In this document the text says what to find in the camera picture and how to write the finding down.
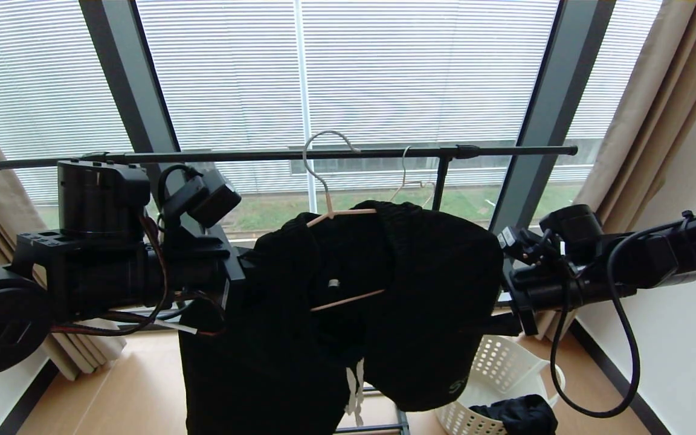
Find black clothes rack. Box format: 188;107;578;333
0;144;578;435

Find pink clothes hanger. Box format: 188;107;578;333
301;129;386;312
389;146;437;210

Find white laundry basket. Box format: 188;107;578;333
434;334;566;435

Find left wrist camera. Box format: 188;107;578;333
158;164;243;242

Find black garment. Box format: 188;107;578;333
469;394;559;435

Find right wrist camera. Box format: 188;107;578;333
498;225;560;266

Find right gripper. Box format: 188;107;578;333
482;257;639;337

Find window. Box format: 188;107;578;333
0;0;663;254

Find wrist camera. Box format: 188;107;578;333
498;225;560;266
158;164;243;242

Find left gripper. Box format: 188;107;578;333
67;227;247;321

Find black drawstring shorts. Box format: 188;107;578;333
178;201;504;435

